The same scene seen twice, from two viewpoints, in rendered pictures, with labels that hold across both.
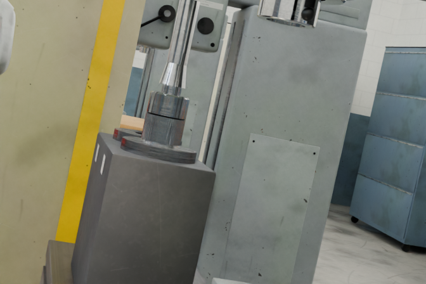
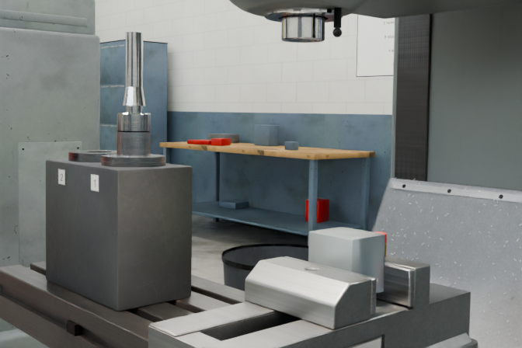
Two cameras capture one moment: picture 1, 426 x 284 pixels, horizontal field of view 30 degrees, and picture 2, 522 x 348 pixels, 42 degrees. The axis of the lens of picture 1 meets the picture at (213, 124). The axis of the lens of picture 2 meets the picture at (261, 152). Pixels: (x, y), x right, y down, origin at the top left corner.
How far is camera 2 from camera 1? 0.36 m
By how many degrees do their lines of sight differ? 29
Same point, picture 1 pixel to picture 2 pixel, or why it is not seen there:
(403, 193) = not seen: hidden behind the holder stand
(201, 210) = (187, 198)
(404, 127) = (103, 112)
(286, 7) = (311, 29)
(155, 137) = (135, 150)
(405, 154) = (109, 135)
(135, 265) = (151, 255)
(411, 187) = not seen: hidden behind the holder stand
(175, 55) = (134, 80)
